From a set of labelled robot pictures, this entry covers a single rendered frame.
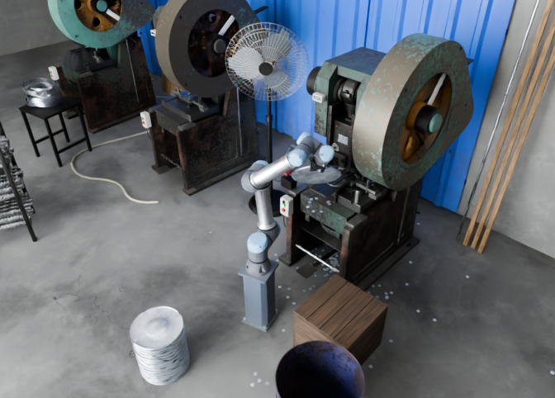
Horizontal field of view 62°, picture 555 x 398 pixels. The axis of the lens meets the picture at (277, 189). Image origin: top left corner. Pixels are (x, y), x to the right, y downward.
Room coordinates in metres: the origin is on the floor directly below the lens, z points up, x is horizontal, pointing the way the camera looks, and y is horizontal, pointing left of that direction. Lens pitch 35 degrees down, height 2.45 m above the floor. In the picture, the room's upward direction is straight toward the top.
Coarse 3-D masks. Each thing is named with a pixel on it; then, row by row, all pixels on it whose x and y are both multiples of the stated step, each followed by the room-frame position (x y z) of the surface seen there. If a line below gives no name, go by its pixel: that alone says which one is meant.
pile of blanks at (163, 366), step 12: (180, 336) 1.63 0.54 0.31; (144, 348) 1.55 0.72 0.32; (168, 348) 1.56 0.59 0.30; (180, 348) 1.62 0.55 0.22; (144, 360) 1.55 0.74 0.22; (156, 360) 1.54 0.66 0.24; (168, 360) 1.56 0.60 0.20; (180, 360) 1.60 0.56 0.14; (144, 372) 1.56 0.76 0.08; (156, 372) 1.54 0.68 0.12; (168, 372) 1.55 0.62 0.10; (180, 372) 1.59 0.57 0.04; (156, 384) 1.54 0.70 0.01
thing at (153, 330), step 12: (144, 312) 1.79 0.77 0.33; (156, 312) 1.79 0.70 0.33; (168, 312) 1.79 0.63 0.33; (132, 324) 1.70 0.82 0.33; (144, 324) 1.70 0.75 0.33; (156, 324) 1.70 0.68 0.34; (168, 324) 1.70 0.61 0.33; (180, 324) 1.70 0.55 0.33; (132, 336) 1.62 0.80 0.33; (144, 336) 1.62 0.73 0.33; (156, 336) 1.62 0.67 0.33; (168, 336) 1.62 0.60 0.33; (156, 348) 1.54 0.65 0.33
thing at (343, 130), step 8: (336, 120) 2.55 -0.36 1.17; (344, 120) 2.55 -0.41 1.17; (336, 128) 2.53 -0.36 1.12; (344, 128) 2.49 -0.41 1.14; (336, 136) 2.53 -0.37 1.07; (344, 136) 2.49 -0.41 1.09; (336, 144) 2.52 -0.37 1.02; (344, 144) 2.48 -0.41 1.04; (336, 152) 2.49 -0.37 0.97; (344, 152) 2.48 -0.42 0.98; (344, 160) 2.44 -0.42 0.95; (352, 160) 2.45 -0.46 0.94
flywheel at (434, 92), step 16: (432, 80) 2.36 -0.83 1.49; (448, 80) 2.44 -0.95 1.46; (416, 96) 2.26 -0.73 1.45; (432, 96) 2.28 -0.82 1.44; (448, 96) 2.46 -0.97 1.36; (416, 112) 2.21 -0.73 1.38; (432, 112) 2.18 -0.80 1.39; (416, 128) 2.18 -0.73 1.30; (432, 128) 2.15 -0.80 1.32; (400, 144) 2.20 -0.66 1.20; (416, 144) 2.33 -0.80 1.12; (432, 144) 2.38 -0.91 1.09; (416, 160) 2.29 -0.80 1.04
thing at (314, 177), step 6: (300, 168) 2.23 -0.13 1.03; (306, 168) 2.22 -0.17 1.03; (330, 168) 2.22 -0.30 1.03; (336, 168) 2.23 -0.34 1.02; (294, 174) 2.27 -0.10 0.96; (300, 174) 2.27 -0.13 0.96; (306, 174) 2.29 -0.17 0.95; (312, 174) 2.29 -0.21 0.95; (318, 174) 2.29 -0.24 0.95; (324, 174) 2.29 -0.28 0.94; (330, 174) 2.27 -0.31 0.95; (336, 174) 2.28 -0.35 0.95; (300, 180) 2.33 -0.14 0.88; (306, 180) 2.33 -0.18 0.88; (312, 180) 2.33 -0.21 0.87; (318, 180) 2.33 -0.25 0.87; (324, 180) 2.33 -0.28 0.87; (330, 180) 2.33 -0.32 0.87
